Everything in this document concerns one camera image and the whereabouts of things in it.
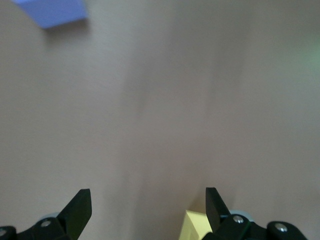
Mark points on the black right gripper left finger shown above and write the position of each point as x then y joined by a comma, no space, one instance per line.
75,215

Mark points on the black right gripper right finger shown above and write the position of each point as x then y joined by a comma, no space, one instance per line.
217,215

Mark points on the yellow foam block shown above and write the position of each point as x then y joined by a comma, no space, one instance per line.
192,225

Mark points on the purple foam block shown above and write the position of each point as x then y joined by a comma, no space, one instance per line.
55,12

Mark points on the brown table cover sheet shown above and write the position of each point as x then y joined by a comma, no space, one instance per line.
150,100

